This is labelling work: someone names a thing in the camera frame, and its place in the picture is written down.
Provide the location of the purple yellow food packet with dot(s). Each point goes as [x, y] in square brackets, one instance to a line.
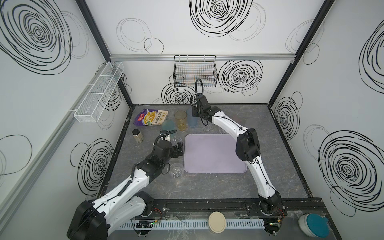
[150, 117]

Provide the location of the lilac plastic tray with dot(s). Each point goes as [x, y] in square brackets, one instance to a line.
[212, 154]

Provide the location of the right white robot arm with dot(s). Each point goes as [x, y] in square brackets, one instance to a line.
[247, 149]

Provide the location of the clear faceted glass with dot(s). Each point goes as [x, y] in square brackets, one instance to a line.
[207, 127]
[222, 131]

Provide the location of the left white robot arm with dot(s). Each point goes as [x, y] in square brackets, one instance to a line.
[97, 220]

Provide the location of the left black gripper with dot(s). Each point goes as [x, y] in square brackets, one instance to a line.
[175, 153]

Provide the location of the teal frosted cup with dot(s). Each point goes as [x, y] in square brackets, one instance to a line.
[168, 125]

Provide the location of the white slotted cable duct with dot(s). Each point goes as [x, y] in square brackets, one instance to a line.
[231, 224]

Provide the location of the small dark-capped spice jar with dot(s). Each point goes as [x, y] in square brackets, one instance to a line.
[138, 136]

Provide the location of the clear glass left middle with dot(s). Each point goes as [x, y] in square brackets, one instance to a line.
[176, 138]

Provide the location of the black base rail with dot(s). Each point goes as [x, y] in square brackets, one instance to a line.
[251, 207]

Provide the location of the beige round lid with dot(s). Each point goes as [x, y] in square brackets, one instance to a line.
[217, 222]

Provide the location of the black wire wall basket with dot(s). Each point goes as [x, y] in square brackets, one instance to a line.
[188, 68]

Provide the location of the blue frosted cup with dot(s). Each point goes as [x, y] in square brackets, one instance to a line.
[191, 120]

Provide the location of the clear glass near front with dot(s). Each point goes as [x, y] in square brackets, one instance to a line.
[176, 170]

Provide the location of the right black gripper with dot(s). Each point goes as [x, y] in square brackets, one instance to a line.
[196, 109]

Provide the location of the teal lidded white container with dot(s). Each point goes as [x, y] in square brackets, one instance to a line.
[314, 225]

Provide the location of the yellow transparent cup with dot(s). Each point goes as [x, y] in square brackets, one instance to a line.
[181, 120]

